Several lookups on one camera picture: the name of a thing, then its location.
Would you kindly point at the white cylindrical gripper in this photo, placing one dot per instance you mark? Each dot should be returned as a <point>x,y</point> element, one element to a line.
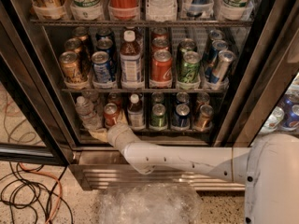
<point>118,134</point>

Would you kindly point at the red coke can bottom front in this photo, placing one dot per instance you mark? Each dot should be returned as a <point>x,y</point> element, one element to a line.
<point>112,114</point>

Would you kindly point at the red coke can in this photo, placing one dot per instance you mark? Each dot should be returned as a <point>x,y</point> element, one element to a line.
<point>112,114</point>
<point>115,98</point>
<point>159,32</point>
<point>161,66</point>
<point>159,43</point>

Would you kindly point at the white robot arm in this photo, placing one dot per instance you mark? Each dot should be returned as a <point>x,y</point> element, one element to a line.
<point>269,169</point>

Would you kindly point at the brown tea bottle bottom shelf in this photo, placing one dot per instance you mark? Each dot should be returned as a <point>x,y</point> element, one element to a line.
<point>135,112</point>

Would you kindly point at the brown tea bottle shelf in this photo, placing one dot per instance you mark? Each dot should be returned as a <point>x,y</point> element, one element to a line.
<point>135,112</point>
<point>130,58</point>

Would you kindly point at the red coke can bottom rear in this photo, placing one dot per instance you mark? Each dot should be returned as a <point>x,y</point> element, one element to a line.
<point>115,98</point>

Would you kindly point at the clear water bottle bottom shelf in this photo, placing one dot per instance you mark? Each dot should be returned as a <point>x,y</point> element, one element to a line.
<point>87,113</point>

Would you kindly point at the green can bottom front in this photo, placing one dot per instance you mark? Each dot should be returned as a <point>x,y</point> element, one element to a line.
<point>158,118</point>

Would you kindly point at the green can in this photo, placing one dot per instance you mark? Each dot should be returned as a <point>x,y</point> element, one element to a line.
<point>189,67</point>
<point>157,98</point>
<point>186,44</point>
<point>158,118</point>

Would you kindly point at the green can bottom rear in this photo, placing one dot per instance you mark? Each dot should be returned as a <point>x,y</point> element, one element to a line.
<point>157,98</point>

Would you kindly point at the blue pepsi can middle front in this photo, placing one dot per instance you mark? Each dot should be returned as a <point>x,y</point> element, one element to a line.
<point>103,67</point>

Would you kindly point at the blue pepsi can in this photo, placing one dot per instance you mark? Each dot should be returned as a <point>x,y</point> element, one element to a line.
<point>103,33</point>
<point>103,67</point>
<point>107,46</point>

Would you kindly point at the blue can bottom front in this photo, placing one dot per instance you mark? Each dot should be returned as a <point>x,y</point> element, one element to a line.
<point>181,116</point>

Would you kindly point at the brown tea bottle middle shelf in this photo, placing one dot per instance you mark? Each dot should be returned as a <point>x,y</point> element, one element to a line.
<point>130,58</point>

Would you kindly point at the blue can bottom rear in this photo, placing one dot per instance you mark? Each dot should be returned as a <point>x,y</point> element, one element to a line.
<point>182,98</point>

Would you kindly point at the open glass fridge door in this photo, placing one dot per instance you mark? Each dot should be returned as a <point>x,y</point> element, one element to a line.
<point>24,76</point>

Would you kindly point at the red coke can middle front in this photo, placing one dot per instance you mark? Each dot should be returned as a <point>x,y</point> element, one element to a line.
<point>161,66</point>

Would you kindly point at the gold can middle front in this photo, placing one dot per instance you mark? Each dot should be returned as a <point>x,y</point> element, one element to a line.
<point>69,61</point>

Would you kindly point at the gold can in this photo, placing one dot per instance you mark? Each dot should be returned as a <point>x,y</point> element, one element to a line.
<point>69,61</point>
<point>202,98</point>
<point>83,34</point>
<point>204,117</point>
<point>76,45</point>

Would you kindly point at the gold can bottom front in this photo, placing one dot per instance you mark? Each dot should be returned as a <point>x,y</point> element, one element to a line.
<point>204,117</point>

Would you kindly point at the blue pepsi can middle rear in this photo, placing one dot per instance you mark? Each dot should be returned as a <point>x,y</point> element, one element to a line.
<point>103,33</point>

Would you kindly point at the gold can bottom rear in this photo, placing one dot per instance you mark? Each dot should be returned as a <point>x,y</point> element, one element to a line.
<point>202,98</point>

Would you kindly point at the green can middle front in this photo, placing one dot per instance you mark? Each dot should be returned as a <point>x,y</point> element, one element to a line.
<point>189,67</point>

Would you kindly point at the gold can middle rear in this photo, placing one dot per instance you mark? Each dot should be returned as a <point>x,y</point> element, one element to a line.
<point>83,34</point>

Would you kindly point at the red coke can middle rear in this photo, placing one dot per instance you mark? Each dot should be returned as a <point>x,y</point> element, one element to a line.
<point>159,32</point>

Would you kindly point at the green can middle rear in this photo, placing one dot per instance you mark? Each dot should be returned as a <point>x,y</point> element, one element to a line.
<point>186,44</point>

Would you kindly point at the slim redbull can middle rear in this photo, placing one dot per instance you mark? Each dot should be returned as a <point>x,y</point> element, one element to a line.
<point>213,35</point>

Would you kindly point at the slim redbull can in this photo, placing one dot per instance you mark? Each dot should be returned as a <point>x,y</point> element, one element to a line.
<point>216,47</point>
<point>213,35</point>
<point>225,59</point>

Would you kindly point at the slim redbull can middle front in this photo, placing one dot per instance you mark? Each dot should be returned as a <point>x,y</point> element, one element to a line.
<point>225,59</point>

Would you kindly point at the white can right fridge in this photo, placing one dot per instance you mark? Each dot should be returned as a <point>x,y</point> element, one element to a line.
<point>273,121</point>

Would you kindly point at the crumpled clear plastic bag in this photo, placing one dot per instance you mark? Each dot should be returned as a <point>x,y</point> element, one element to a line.
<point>150,204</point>

